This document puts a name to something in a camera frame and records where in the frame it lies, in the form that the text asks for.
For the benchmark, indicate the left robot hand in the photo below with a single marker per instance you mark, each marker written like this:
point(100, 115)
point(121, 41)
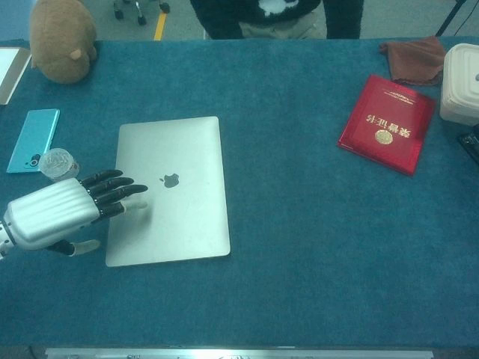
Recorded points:
point(48, 213)

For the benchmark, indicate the silver laptop with apple logo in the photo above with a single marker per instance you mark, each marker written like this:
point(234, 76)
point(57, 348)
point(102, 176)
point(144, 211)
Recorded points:
point(187, 224)

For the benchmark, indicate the black caster wheels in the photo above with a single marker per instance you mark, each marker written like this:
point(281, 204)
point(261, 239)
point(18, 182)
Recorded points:
point(140, 15)

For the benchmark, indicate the clear round plastic jar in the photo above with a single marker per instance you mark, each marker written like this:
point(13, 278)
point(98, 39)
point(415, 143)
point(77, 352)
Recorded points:
point(58, 164)

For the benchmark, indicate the light blue smartphone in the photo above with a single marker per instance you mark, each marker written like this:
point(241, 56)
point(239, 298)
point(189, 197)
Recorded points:
point(30, 138)

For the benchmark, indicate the brown plush toy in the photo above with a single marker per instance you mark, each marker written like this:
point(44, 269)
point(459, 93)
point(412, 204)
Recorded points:
point(60, 45)

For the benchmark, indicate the teal table cover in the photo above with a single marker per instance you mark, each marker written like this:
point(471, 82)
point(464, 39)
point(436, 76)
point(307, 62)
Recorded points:
point(299, 224)

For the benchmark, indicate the person in black top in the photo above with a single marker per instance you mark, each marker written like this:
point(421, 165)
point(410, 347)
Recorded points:
point(232, 18)

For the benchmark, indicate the red certificate folder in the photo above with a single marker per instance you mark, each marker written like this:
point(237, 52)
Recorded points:
point(381, 123)

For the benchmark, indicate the brown cloth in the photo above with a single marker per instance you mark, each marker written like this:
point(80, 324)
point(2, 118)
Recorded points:
point(411, 60)

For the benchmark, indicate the black device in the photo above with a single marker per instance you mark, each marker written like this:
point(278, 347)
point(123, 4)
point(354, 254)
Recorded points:
point(472, 146)

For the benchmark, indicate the white lidded plastic container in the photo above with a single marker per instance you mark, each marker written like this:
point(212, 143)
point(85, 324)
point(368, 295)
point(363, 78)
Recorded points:
point(460, 89)

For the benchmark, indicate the black tripod leg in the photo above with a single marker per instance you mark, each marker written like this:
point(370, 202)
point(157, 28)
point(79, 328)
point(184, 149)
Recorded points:
point(449, 18)

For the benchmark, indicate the white board with metal frame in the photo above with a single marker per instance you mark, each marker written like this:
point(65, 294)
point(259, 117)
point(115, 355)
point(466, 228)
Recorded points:
point(7, 71)

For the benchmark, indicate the aluminium rail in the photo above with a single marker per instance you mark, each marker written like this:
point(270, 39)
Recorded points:
point(239, 353)

